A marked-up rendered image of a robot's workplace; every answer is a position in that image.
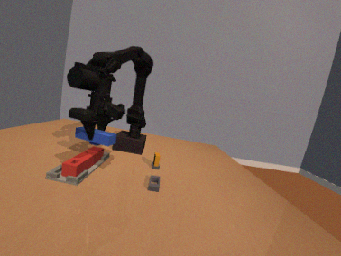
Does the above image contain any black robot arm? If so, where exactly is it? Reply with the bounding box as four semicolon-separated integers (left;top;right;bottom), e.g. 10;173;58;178
67;46;153;139

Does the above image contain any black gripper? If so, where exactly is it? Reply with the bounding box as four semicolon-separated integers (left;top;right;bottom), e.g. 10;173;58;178
69;91;115;141

